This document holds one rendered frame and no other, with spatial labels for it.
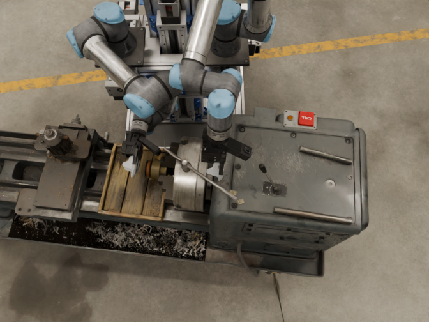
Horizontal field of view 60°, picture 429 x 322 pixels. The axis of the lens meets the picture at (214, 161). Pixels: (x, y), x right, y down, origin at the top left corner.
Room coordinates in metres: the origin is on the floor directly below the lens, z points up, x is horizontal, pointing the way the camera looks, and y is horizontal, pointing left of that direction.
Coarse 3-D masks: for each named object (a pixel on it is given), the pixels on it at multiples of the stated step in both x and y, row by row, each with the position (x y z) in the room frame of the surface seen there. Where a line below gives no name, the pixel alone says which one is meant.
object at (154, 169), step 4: (148, 160) 0.60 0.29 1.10; (152, 160) 0.61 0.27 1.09; (156, 160) 0.60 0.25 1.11; (148, 164) 0.58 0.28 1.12; (152, 164) 0.58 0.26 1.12; (156, 164) 0.58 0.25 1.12; (148, 168) 0.56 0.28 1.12; (152, 168) 0.56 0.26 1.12; (156, 168) 0.56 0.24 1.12; (160, 168) 0.57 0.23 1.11; (164, 168) 0.57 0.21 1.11; (168, 168) 0.58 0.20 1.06; (144, 172) 0.55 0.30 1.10; (148, 172) 0.55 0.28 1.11; (152, 172) 0.54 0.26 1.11; (156, 172) 0.54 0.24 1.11; (160, 172) 0.55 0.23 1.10; (164, 172) 0.55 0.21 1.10; (168, 172) 0.57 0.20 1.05; (148, 176) 0.54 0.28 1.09; (152, 176) 0.53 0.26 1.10; (156, 176) 0.53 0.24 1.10
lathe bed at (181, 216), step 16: (0, 144) 0.78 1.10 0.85; (16, 144) 0.78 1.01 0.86; (32, 144) 0.78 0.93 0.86; (0, 160) 0.71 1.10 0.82; (16, 160) 0.70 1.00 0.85; (32, 160) 0.69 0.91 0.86; (0, 176) 0.61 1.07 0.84; (16, 176) 0.63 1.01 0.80; (32, 176) 0.65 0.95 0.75; (96, 176) 0.62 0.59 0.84; (0, 192) 0.52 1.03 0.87; (16, 192) 0.52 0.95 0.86; (96, 192) 0.53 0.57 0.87; (80, 208) 0.45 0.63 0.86; (96, 208) 0.45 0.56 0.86; (208, 208) 0.46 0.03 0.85; (144, 224) 0.42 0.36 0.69; (160, 224) 0.41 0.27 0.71; (176, 224) 0.41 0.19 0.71; (192, 224) 0.40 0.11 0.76; (208, 224) 0.38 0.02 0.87
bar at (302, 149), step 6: (300, 150) 0.59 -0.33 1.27; (306, 150) 0.58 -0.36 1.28; (312, 150) 0.58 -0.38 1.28; (318, 150) 0.59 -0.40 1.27; (318, 156) 0.57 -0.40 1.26; (324, 156) 0.56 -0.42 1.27; (330, 156) 0.56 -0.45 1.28; (336, 156) 0.56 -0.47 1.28; (342, 162) 0.54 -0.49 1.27; (348, 162) 0.54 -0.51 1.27
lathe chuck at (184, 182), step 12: (180, 144) 0.63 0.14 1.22; (192, 144) 0.63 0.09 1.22; (180, 156) 0.57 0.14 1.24; (192, 156) 0.57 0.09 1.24; (180, 168) 0.52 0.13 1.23; (180, 180) 0.48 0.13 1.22; (192, 180) 0.48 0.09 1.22; (180, 192) 0.44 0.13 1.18; (192, 192) 0.44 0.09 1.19; (180, 204) 0.41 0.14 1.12; (192, 204) 0.40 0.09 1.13
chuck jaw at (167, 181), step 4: (160, 176) 0.53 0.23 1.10; (164, 176) 0.53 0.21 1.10; (168, 176) 0.53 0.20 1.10; (172, 176) 0.53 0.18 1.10; (160, 180) 0.51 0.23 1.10; (164, 180) 0.51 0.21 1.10; (168, 180) 0.51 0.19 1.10; (172, 180) 0.51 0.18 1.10; (160, 184) 0.51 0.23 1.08; (164, 184) 0.50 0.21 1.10; (168, 184) 0.50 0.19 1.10; (172, 184) 0.50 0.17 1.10; (164, 188) 0.48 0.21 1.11; (168, 188) 0.48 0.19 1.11; (172, 188) 0.48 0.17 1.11; (168, 192) 0.46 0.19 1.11; (172, 192) 0.46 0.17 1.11; (168, 196) 0.44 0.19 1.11; (172, 196) 0.44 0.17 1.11; (168, 200) 0.43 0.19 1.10; (172, 200) 0.43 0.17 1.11; (176, 204) 0.41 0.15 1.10
